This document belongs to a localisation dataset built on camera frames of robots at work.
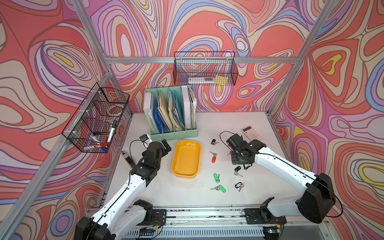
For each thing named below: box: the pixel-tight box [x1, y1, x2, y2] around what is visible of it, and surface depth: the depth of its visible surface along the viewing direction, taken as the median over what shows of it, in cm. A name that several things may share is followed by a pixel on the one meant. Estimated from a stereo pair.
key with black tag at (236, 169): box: [234, 165, 243, 178], surface depth 90 cm
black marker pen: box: [107, 120, 117, 144], surface depth 70 cm
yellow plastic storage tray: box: [171, 139, 202, 179], surface depth 93 cm
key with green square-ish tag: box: [210, 184, 227, 193], surface depth 85 cm
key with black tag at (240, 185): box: [234, 181, 245, 192], surface depth 86 cm
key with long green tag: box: [213, 173, 220, 183], surface depth 88 cm
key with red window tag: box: [209, 151, 218, 164], surface depth 97 cm
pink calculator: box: [241, 125, 262, 141], surface depth 107 cm
